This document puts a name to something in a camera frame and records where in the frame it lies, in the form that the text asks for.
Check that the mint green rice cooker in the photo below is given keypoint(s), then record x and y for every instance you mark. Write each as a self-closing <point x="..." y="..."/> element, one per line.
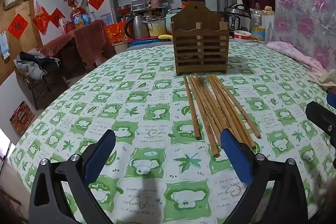
<point x="168" y="17"/>

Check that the clear oil bottle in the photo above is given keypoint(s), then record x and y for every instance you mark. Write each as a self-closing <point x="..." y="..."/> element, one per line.
<point x="257" y="29"/>

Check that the floral plastic curtain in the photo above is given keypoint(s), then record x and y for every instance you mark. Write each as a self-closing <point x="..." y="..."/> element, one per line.
<point x="309" y="26"/>

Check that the red white bowl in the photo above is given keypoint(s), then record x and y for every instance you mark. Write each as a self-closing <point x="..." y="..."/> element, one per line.
<point x="242" y="35"/>

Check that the yellow dish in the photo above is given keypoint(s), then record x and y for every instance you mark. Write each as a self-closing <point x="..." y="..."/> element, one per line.
<point x="170" y="37"/>

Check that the steel electric kettle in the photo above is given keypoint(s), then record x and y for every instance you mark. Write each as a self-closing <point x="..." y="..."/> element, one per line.
<point x="136" y="28"/>

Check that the red box on floor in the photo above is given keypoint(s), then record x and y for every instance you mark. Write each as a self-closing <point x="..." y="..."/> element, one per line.
<point x="21" y="118"/>

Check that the pile of grey clothes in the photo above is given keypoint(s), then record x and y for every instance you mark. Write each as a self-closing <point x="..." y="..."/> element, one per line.
<point x="36" y="65"/>

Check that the wooden utensil holder box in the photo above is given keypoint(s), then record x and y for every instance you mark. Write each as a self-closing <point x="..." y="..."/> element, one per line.
<point x="200" y="40"/>

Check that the pink folded cloth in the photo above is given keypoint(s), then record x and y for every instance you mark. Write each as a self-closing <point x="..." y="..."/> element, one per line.
<point x="308" y="62"/>

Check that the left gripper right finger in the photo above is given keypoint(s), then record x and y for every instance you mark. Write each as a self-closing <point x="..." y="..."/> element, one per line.
<point x="287" y="202"/>

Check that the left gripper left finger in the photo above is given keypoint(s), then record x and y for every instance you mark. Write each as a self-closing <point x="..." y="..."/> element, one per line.
<point x="48" y="203"/>

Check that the green white patterned tablecloth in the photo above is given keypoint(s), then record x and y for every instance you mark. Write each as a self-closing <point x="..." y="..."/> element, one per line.
<point x="159" y="172"/>

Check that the black silver pressure cooker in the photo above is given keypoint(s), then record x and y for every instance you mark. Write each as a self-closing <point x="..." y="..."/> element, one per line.
<point x="238" y="17"/>

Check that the beige crumpled cloth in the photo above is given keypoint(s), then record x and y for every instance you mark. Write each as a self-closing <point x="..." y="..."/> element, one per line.
<point x="325" y="80"/>

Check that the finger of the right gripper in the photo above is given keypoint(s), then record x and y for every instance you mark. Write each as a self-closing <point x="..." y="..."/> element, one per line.
<point x="322" y="118"/>

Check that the red diamond paper decoration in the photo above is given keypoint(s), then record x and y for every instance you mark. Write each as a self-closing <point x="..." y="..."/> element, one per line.
<point x="17" y="26"/>

